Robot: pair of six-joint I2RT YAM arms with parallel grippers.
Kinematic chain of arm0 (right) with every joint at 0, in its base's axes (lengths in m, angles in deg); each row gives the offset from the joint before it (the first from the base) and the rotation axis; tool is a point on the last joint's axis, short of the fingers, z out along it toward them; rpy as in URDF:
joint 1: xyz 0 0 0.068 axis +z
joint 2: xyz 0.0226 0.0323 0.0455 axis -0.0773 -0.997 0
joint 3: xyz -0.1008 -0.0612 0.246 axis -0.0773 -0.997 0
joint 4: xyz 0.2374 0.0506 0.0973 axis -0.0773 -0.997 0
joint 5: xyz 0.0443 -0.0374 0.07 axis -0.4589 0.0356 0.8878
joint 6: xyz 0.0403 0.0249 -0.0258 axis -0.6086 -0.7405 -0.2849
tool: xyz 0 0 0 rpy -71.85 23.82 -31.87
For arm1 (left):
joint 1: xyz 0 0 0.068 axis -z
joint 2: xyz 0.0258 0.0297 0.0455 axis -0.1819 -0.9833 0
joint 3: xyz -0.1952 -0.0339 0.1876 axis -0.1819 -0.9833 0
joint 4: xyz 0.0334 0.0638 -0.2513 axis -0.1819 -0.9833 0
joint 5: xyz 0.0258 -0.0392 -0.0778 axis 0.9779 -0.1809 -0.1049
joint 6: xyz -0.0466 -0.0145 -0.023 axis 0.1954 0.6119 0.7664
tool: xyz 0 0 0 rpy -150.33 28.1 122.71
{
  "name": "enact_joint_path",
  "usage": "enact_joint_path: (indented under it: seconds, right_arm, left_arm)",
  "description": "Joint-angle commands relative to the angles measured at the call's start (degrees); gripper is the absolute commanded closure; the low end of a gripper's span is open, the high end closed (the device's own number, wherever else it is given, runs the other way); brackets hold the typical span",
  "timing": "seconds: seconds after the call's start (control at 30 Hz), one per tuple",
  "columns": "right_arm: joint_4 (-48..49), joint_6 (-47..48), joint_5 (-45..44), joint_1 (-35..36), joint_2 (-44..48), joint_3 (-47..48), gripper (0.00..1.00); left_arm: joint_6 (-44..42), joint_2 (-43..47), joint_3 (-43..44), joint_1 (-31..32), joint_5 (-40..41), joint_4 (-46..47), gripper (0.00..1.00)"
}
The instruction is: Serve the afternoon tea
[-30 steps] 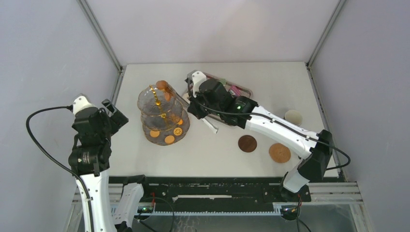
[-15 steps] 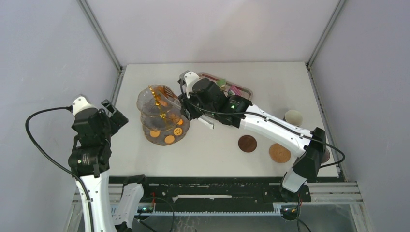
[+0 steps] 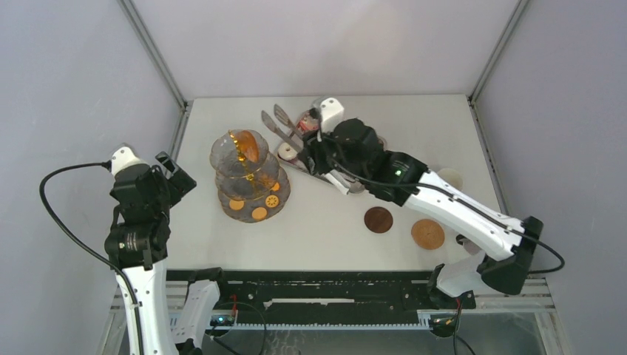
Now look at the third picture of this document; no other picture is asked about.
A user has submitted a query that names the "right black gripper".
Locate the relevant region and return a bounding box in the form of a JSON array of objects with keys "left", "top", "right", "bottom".
[{"left": 300, "top": 117, "right": 369, "bottom": 184}]

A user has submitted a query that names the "metal serving tray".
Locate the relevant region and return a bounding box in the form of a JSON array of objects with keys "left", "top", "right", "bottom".
[{"left": 277, "top": 109, "right": 388, "bottom": 195}]

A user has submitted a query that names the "orange round biscuit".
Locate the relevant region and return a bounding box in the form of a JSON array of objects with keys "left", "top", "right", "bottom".
[
  {"left": 228, "top": 200, "right": 245, "bottom": 211},
  {"left": 251, "top": 207, "right": 268, "bottom": 220}
]

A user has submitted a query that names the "white frosted donut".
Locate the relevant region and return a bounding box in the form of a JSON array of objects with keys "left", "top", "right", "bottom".
[{"left": 277, "top": 143, "right": 298, "bottom": 161}]

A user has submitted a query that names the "three-tier glass dessert stand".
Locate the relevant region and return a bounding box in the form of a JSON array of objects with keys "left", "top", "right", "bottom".
[{"left": 209, "top": 129, "right": 291, "bottom": 223}]

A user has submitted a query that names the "brown cookie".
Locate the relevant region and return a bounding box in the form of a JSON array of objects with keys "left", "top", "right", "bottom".
[{"left": 234, "top": 130, "right": 260, "bottom": 163}]

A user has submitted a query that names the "orange lotus-pattern biscuit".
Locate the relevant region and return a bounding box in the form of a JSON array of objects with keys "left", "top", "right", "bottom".
[{"left": 265, "top": 195, "right": 280, "bottom": 208}]

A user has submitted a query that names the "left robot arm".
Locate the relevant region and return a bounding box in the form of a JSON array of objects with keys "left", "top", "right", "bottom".
[{"left": 104, "top": 146, "right": 231, "bottom": 354}]

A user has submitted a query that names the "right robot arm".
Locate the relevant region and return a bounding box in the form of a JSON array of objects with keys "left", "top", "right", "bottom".
[{"left": 298, "top": 118, "right": 543, "bottom": 308}]

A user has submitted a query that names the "pink red cake slice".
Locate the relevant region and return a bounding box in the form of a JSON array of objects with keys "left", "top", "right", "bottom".
[{"left": 296, "top": 111, "right": 319, "bottom": 133}]

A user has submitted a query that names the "dark brown round coaster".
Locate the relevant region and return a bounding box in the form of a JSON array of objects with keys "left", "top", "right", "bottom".
[{"left": 364, "top": 206, "right": 393, "bottom": 234}]

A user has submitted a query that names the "black mug white inside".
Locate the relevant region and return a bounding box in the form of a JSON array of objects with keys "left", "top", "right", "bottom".
[{"left": 437, "top": 168, "right": 464, "bottom": 191}]

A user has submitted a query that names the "light wooden round coaster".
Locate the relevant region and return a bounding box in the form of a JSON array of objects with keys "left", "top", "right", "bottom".
[{"left": 411, "top": 219, "right": 445, "bottom": 250}]

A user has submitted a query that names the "purple glass cup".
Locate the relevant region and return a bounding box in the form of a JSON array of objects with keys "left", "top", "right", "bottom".
[{"left": 455, "top": 234, "right": 483, "bottom": 256}]

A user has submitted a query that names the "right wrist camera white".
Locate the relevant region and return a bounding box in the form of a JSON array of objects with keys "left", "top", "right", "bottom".
[{"left": 312, "top": 97, "right": 345, "bottom": 133}]

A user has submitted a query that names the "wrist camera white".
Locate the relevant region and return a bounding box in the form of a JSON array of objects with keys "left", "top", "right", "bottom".
[
  {"left": 109, "top": 144, "right": 147, "bottom": 177},
  {"left": 312, "top": 97, "right": 345, "bottom": 133}
]

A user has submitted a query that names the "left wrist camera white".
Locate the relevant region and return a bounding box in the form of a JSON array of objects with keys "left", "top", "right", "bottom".
[{"left": 109, "top": 144, "right": 147, "bottom": 177}]

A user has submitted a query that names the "left black cable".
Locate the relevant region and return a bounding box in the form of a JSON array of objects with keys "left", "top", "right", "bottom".
[{"left": 38, "top": 161, "right": 146, "bottom": 355}]

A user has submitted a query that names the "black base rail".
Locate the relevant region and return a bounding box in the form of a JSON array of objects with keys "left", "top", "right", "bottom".
[{"left": 166, "top": 268, "right": 475, "bottom": 310}]

